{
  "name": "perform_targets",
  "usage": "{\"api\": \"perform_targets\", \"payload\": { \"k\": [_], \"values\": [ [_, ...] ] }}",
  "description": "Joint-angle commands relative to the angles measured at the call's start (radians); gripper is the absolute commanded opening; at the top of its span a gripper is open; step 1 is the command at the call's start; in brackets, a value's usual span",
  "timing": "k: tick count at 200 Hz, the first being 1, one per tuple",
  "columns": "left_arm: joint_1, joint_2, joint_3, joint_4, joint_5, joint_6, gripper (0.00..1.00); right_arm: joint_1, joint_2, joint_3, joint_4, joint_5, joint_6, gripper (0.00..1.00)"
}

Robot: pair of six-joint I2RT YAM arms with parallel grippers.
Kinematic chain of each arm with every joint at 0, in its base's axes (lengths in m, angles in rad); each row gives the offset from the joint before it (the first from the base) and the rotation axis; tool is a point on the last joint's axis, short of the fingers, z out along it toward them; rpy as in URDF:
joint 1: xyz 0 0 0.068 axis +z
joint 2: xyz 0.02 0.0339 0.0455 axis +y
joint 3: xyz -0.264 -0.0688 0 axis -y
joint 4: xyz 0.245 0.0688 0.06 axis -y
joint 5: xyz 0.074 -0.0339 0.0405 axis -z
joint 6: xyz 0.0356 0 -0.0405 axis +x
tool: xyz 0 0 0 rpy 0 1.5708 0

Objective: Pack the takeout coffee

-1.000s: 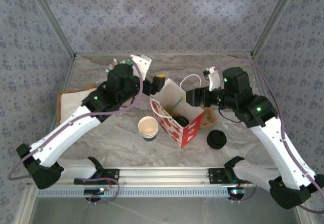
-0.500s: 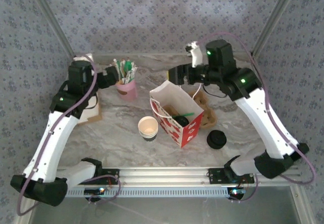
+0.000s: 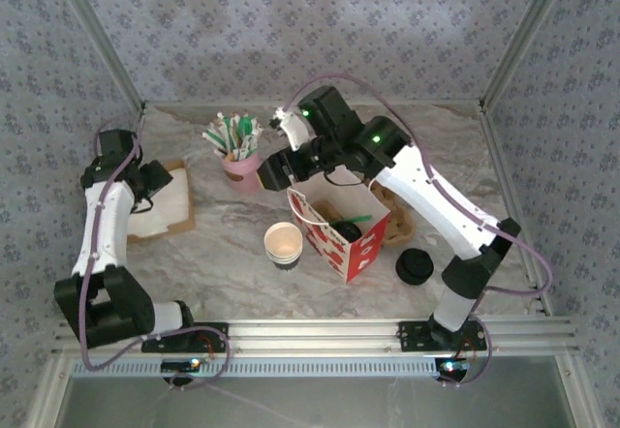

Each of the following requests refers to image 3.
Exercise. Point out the stack of black lids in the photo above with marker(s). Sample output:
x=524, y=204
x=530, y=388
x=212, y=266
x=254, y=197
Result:
x=414, y=268

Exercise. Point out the pink straw holder cup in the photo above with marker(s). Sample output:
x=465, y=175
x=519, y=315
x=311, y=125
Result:
x=244, y=176

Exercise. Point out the red white paper bag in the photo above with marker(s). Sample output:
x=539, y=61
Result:
x=361, y=258

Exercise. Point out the stack of pulp cup carriers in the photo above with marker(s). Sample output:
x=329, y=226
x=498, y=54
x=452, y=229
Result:
x=399, y=229

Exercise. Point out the green white wrapped straw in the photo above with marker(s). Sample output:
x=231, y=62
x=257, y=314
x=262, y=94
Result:
x=215, y=140
x=224, y=132
x=237, y=135
x=252, y=144
x=248, y=130

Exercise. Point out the aluminium mounting rail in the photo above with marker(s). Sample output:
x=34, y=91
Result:
x=310, y=336

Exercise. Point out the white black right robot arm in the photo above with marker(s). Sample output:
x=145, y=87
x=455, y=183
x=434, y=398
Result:
x=436, y=200

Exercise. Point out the aluminium frame post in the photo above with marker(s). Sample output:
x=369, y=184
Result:
x=525, y=36
x=104, y=40

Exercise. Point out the left controller board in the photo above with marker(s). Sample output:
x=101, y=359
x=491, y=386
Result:
x=179, y=365

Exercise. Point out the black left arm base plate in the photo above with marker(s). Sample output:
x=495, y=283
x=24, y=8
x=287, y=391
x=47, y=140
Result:
x=213, y=338

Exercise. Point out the right controller board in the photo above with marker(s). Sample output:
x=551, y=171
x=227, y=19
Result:
x=453, y=366

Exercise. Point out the controller board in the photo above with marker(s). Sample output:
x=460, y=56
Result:
x=453, y=366
x=179, y=365

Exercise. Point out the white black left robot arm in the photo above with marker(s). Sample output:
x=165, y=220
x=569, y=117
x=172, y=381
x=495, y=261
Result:
x=104, y=224

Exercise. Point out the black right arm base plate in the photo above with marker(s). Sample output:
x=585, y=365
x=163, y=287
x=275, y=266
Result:
x=412, y=336

